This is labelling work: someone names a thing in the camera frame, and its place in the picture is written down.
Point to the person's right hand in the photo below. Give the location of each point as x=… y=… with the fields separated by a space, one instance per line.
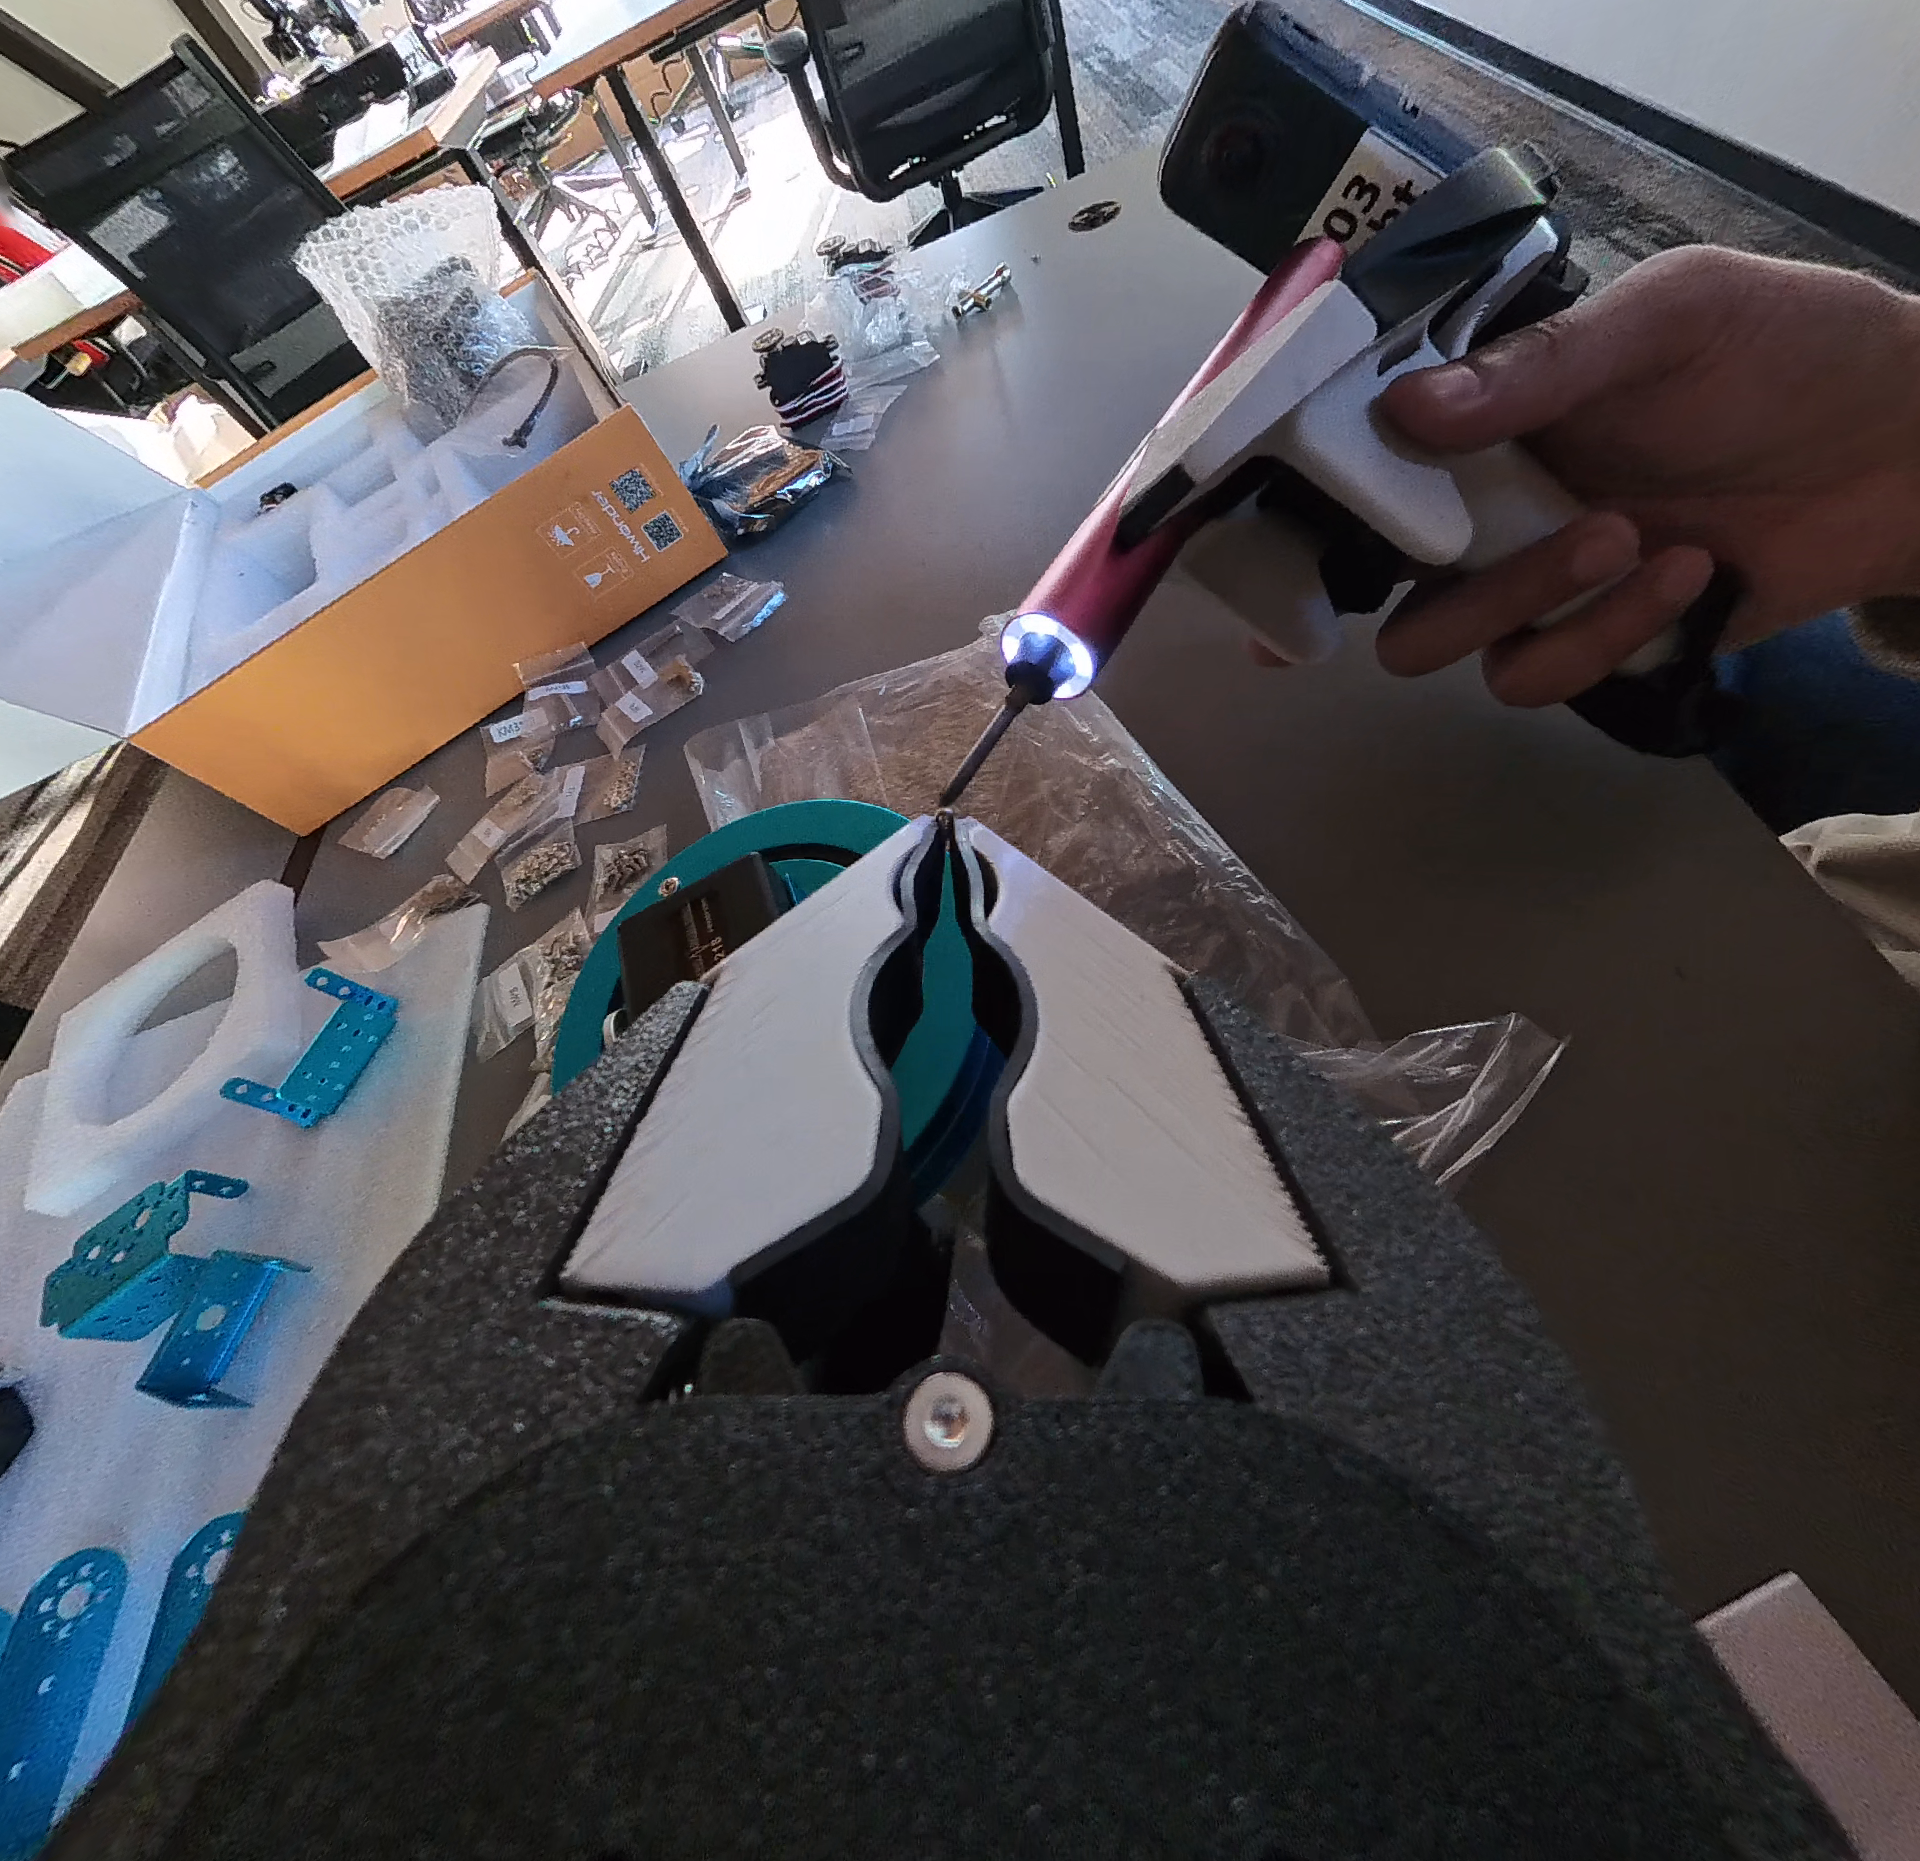
x=1771 y=438

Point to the loose metal bolts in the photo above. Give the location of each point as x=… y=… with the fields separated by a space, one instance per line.
x=984 y=296

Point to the pile of small screw packets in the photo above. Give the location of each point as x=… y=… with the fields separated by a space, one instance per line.
x=601 y=752

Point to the loose black servo motor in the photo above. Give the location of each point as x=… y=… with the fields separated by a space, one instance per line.
x=12 y=1426

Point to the blue round-end metal plate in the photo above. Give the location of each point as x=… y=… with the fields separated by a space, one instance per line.
x=60 y=1696
x=190 y=1607

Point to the red electric screwdriver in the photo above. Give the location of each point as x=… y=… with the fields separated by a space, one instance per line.
x=1155 y=482

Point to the white foam sheet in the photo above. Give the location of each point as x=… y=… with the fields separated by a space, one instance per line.
x=390 y=1217

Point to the orange cardboard box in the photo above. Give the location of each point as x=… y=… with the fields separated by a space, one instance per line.
x=451 y=617

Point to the teal perforated bracket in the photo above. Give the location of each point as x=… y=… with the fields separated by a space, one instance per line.
x=130 y=1262

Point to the grey desk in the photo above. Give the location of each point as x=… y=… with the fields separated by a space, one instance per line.
x=1500 y=992

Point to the blue round turntable base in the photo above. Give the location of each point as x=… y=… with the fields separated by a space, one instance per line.
x=796 y=836

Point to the black office chair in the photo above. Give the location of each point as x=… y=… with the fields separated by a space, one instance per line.
x=930 y=61

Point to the white foam block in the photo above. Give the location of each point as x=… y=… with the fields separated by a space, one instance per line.
x=91 y=1082

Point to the blue long U bracket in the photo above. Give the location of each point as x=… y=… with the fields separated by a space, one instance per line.
x=325 y=1053

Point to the large clear plastic bag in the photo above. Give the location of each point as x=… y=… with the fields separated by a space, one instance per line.
x=1172 y=841

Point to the dark foil parts bag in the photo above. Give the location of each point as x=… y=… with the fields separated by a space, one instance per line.
x=767 y=482

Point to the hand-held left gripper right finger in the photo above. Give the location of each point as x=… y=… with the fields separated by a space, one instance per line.
x=1155 y=1128

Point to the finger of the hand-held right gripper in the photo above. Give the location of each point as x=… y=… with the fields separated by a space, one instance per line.
x=1275 y=392

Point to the bubble wrap bundle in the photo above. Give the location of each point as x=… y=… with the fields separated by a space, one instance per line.
x=405 y=287

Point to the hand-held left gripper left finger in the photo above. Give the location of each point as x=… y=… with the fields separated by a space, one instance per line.
x=751 y=1111

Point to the black computer monitor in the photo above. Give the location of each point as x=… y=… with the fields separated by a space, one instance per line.
x=180 y=226

